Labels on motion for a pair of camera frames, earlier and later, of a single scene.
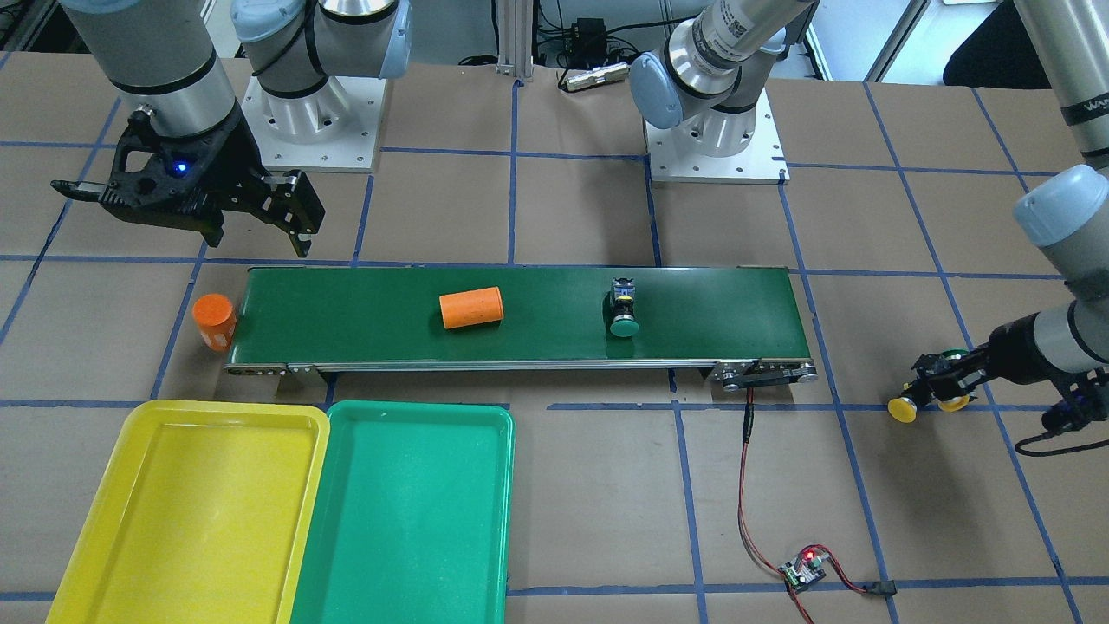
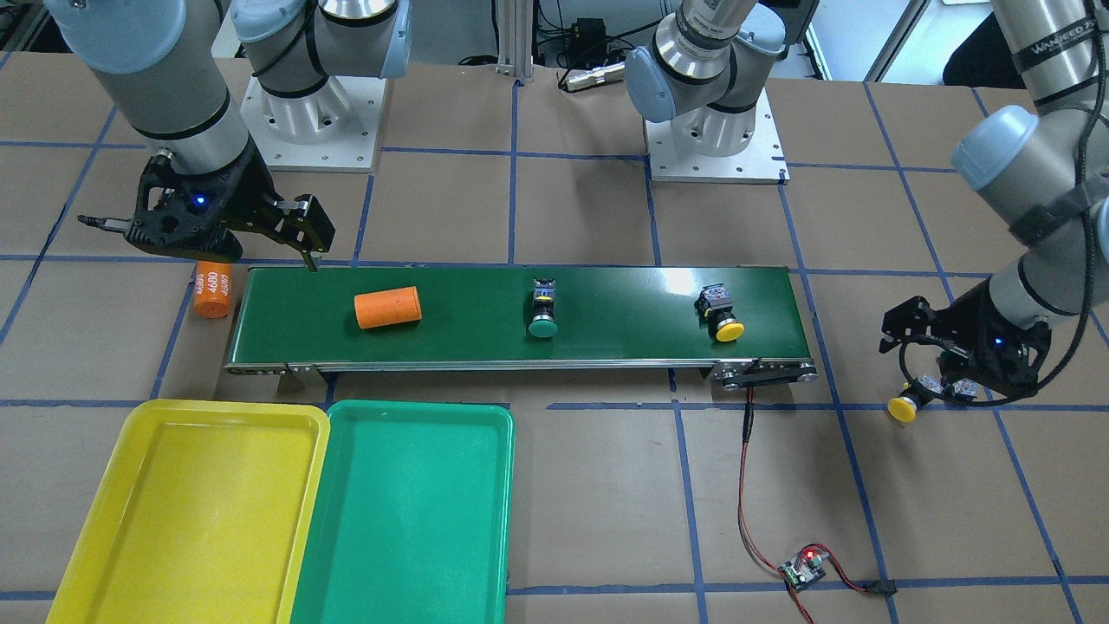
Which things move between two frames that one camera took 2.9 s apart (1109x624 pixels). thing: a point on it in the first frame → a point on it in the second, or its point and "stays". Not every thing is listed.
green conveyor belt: x=737 y=321 stays
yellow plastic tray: x=207 y=514 stays
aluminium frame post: x=515 y=38 stays
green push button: x=625 y=324 → x=543 y=325
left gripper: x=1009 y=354 → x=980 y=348
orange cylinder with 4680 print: x=216 y=315 → x=212 y=289
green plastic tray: x=411 y=520 stays
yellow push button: x=955 y=404 → x=715 y=302
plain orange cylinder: x=471 y=307 → x=388 y=308
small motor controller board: x=804 y=569 stays
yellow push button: x=902 y=409 stays
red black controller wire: x=877 y=588 stays
